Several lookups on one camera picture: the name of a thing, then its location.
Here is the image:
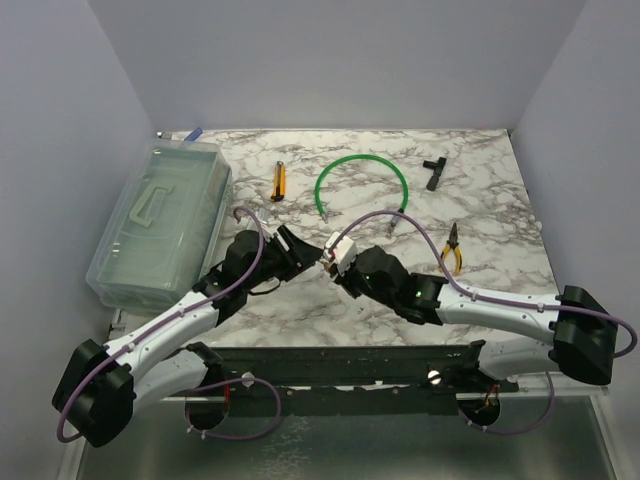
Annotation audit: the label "green cable lock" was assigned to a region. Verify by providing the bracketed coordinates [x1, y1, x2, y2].
[314, 153, 409, 224]

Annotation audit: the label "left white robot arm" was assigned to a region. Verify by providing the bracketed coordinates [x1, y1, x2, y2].
[52, 226, 323, 447]

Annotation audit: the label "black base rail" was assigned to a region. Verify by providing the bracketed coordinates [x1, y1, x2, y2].
[149, 339, 521, 419]

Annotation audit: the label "clear plastic storage box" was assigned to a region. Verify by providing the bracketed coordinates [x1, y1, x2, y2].
[86, 140, 233, 313]

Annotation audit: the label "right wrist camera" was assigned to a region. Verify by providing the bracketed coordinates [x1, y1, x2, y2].
[321, 231, 358, 278]

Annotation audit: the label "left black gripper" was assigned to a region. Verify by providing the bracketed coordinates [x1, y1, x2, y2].
[245, 225, 326, 291]

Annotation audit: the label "yellow handled pliers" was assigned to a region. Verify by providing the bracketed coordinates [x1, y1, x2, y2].
[440, 223, 463, 275]

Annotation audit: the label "blue pen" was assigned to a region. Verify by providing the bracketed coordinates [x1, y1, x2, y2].
[184, 127, 203, 142]

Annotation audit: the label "yellow utility knife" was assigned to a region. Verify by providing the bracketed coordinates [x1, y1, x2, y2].
[271, 161, 286, 202]

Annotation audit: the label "black T-shaped tool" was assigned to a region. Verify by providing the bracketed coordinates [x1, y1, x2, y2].
[422, 157, 447, 192]

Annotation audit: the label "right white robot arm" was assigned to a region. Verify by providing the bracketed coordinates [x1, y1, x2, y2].
[324, 240, 617, 392]

